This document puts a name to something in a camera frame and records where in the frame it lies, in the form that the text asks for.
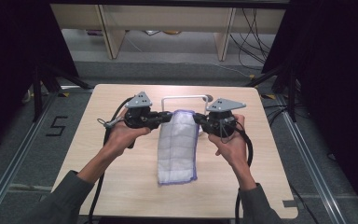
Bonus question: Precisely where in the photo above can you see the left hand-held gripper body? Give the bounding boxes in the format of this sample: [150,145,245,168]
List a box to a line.
[123,91,162,131]

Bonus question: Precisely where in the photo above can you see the black metal stand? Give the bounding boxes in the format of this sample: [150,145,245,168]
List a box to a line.
[32,61,95,123]
[244,63,298,123]

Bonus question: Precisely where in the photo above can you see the person's right hand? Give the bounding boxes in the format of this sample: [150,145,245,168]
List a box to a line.
[207,114,254,172]

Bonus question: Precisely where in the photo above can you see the beige desk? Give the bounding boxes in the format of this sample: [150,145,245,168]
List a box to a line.
[49,3,287,62]

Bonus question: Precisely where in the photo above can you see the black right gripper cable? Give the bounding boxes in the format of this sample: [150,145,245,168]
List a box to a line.
[233,119,255,224]

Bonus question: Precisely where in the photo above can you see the aluminium floor rail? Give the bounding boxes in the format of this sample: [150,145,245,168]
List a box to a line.
[275,93,345,224]
[0,91,59,219]

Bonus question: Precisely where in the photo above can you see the white towel rack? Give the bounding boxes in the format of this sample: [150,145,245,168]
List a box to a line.
[160,94,211,138]

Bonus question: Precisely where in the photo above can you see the black curtain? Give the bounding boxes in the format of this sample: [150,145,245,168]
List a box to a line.
[0,0,79,158]
[261,0,358,217]

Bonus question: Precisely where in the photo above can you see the grey lanyard loop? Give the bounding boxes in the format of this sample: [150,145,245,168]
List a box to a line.
[96,117,119,130]

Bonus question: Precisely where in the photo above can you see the person's left hand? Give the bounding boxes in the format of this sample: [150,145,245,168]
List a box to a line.
[104,106,152,159]

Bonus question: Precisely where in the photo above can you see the white cloth with purple edge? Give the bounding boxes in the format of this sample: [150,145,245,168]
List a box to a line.
[156,108,200,187]

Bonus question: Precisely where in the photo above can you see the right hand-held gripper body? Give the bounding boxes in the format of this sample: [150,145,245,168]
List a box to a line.
[205,97,248,138]

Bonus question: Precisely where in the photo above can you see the bundle of black cables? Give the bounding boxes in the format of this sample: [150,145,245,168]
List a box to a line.
[228,7,278,71]

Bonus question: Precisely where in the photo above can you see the black floor cables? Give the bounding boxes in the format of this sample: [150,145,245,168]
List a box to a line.
[262,104,291,126]

